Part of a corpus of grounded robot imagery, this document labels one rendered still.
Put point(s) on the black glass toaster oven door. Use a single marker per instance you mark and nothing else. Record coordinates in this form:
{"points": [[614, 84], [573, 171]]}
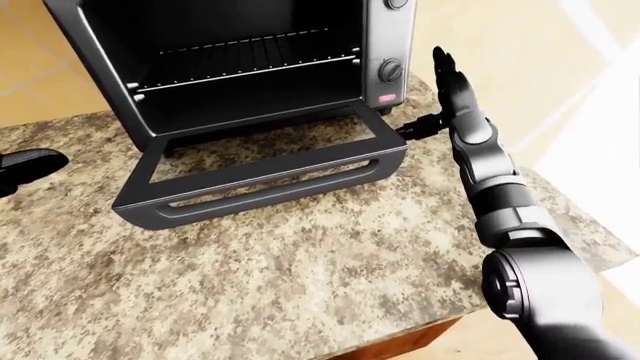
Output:
{"points": [[260, 183]]}

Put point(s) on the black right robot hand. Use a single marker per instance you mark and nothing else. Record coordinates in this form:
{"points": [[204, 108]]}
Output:
{"points": [[452, 88]]}

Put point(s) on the red oven indicator light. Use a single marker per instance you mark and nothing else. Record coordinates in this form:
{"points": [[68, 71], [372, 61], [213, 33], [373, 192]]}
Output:
{"points": [[387, 99]]}

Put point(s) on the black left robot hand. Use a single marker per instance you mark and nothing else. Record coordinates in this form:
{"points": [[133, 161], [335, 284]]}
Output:
{"points": [[25, 165]]}

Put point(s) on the large grey oven knob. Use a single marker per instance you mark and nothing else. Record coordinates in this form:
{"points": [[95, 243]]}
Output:
{"points": [[391, 70]]}

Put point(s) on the black toaster oven body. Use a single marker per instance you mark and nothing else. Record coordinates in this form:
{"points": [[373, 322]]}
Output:
{"points": [[115, 45]]}

